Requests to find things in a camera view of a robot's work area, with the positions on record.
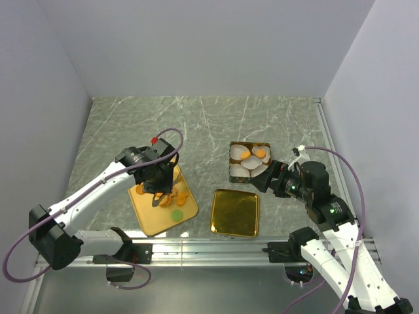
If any green cookie tin box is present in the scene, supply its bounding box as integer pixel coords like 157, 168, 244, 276
228, 141, 272, 184

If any orange fish cookie right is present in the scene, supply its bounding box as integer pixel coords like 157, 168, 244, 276
176, 192, 189, 207

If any aluminium right side rail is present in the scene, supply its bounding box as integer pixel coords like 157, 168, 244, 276
313, 97, 352, 206

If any aluminium front rail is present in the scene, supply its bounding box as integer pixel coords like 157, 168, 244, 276
35, 237, 382, 268

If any aluminium rail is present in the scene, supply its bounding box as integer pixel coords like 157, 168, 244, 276
313, 97, 352, 206
35, 237, 382, 268

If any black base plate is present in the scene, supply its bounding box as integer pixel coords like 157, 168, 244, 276
261, 242, 306, 264
92, 243, 153, 264

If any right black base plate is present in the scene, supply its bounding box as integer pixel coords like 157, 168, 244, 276
261, 242, 306, 264

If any gold tin lid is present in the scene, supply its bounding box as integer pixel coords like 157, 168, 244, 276
210, 189, 260, 237

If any yellow plastic tray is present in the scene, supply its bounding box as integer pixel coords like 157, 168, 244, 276
128, 166, 198, 236

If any tan flower cookie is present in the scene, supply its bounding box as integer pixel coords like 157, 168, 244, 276
172, 186, 178, 197

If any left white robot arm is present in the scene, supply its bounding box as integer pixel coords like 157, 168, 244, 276
29, 139, 179, 270

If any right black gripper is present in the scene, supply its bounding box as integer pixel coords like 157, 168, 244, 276
249, 158, 311, 202

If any chocolate chip cookie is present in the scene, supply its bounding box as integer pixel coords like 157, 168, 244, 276
136, 184, 144, 195

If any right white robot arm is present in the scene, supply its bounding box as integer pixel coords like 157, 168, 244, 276
251, 160, 413, 313

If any green sandwich cookie near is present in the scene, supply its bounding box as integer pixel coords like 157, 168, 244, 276
170, 209, 183, 222

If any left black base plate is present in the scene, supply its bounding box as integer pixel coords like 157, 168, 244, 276
92, 243, 153, 264

